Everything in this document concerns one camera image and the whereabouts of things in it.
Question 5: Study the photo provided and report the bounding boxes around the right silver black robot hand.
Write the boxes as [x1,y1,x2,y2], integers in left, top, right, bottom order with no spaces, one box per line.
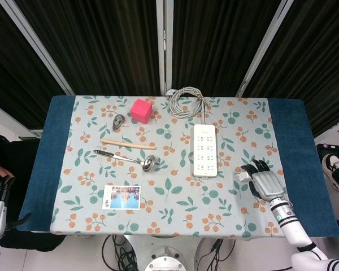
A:
[241,159,285,203]

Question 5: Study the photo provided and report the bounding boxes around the silver white robot base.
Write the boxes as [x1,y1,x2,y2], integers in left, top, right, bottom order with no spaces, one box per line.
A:
[123,234,206,271]

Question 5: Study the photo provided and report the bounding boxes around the white power strip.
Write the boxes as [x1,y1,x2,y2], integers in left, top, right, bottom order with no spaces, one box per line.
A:
[192,123,218,178]

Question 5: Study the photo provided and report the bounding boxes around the floral fruit print tablecloth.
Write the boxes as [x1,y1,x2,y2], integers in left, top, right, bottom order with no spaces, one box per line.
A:
[49,95,290,238]

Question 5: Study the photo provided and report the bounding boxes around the bystander black clothes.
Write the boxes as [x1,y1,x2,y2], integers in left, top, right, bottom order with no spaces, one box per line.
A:
[0,138,66,252]

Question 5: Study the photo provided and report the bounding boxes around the white black sneaker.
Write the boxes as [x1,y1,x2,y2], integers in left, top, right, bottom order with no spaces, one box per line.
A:
[321,154,339,193]

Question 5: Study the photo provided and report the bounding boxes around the black device with coloured dots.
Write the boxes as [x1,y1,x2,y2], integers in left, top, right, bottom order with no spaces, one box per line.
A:
[316,143,339,159]

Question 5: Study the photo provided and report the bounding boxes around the blue table cover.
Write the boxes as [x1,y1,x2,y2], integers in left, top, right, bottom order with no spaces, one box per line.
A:
[16,95,339,239]

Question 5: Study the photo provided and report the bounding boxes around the stainless steel ladle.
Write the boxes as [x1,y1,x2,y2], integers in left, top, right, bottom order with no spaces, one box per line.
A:
[93,149,156,172]

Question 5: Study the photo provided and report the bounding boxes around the black pleated curtain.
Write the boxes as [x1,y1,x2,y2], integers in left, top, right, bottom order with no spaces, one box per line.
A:
[14,0,162,96]
[0,0,67,130]
[241,0,339,139]
[172,0,282,97]

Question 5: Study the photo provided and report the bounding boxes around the picture postcard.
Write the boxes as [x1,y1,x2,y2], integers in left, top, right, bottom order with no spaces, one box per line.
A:
[102,185,142,211]

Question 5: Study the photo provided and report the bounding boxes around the wooden stick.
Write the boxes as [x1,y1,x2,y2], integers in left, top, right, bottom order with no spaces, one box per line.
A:
[100,138,157,150]

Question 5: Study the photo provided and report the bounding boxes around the pink foam cube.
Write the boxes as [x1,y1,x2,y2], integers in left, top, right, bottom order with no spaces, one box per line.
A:
[129,98,154,124]

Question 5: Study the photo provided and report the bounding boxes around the black floor cable bundle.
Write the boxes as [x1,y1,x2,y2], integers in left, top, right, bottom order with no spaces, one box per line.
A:
[194,238,237,271]
[101,234,138,271]

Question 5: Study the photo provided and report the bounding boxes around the white cable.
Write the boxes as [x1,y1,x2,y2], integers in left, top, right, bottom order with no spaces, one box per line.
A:
[166,86,212,125]

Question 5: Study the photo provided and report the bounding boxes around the white metal frame post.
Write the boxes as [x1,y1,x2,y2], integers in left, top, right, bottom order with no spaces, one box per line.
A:
[155,0,175,95]
[0,0,76,96]
[236,0,294,98]

